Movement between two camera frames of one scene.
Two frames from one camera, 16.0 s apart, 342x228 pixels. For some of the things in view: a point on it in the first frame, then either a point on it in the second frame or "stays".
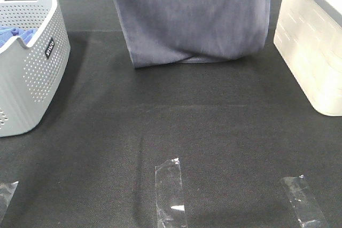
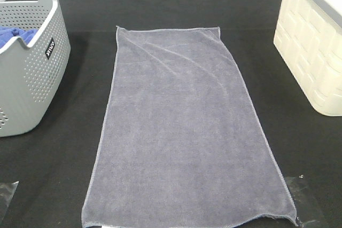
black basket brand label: (49, 48) stays
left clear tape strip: (7, 190) stays
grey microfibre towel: (193, 16) to (183, 143)
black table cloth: (238, 127) stays
